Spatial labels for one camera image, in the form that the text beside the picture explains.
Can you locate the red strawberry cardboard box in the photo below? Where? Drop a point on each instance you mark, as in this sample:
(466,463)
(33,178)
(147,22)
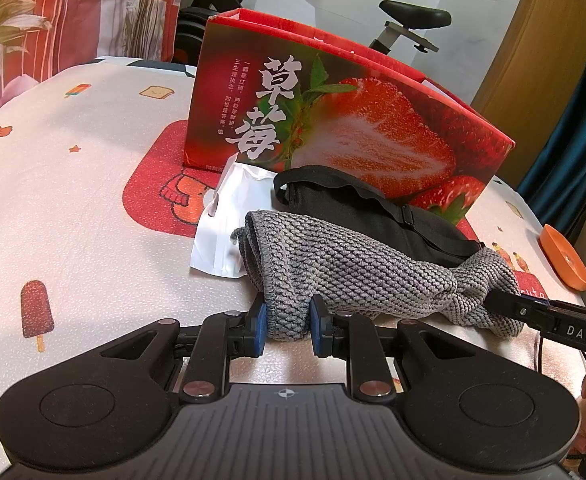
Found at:
(363,125)

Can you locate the orange dish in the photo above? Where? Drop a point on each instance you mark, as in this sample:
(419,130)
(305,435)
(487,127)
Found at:
(563,255)

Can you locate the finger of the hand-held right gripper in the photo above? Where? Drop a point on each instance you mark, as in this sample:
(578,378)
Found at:
(518,312)

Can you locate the white plastic bag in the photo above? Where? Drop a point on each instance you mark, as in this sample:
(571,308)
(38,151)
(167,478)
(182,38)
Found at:
(223,240)

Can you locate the grey knitted cloth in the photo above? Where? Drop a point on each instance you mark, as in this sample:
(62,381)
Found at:
(348,270)

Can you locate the exercise bike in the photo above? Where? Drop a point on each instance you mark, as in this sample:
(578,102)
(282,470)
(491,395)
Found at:
(413,14)

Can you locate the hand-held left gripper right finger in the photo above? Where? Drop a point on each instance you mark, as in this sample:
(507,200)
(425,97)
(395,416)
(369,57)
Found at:
(318,332)

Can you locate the wooden door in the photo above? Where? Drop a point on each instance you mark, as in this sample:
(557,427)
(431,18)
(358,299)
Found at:
(533,60)

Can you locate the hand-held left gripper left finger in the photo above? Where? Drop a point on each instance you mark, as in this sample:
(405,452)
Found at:
(259,330)

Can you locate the dark blue curtain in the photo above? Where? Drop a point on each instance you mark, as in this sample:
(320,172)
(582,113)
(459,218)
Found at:
(563,170)

